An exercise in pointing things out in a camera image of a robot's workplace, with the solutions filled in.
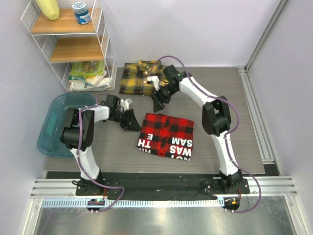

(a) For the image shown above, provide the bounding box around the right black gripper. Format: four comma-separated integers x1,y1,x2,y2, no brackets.
150,84,178,113

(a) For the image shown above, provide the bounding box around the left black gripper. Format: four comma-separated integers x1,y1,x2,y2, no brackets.
110,109,142,132

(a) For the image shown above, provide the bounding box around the red black plaid shirt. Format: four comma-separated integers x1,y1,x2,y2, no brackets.
136,113,194,161

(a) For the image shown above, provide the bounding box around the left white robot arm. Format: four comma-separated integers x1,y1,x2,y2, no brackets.
59,95,141,195

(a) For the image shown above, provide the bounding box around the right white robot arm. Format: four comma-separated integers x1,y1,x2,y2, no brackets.
147,65,243,193

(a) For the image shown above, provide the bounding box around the stack of books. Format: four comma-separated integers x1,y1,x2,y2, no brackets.
68,60,112,92

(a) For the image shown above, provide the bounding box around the folded yellow plaid shirt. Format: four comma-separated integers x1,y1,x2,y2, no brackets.
119,60,167,96

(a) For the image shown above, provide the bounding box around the teal plastic bin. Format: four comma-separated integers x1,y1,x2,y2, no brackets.
37,93,95,158

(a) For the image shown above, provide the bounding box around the blue white jar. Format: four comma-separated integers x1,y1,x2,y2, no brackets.
72,1,91,24

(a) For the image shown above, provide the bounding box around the yellow bottle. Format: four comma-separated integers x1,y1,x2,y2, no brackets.
36,0,61,21

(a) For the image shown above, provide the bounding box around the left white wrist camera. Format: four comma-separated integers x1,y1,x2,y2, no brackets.
120,98,133,111

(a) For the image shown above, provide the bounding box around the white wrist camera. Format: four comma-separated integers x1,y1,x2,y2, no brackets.
120,98,133,111
147,76,160,91

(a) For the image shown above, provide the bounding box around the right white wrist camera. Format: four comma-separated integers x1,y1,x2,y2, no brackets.
147,76,160,91

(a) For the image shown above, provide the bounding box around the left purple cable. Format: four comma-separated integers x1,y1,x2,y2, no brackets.
77,93,126,212

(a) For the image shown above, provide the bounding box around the purple cable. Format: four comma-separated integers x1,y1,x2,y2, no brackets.
149,55,262,214
77,93,126,212

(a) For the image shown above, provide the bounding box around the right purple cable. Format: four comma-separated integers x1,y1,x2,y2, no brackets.
149,55,262,214

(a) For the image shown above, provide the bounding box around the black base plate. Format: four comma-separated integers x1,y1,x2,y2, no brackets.
72,172,250,201

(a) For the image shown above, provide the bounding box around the white wire wooden shelf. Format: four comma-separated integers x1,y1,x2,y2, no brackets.
21,0,116,91

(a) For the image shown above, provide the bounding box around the white slotted cable duct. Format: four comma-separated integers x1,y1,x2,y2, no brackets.
41,197,224,208

